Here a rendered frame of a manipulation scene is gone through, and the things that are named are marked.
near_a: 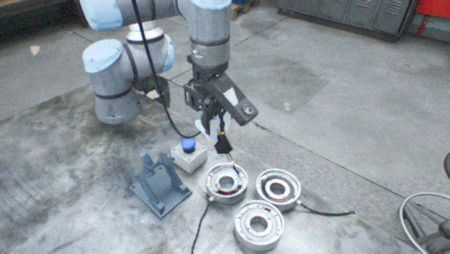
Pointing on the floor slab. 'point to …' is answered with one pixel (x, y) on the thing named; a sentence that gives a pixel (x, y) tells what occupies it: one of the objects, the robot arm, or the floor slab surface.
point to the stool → (439, 241)
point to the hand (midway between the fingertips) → (219, 139)
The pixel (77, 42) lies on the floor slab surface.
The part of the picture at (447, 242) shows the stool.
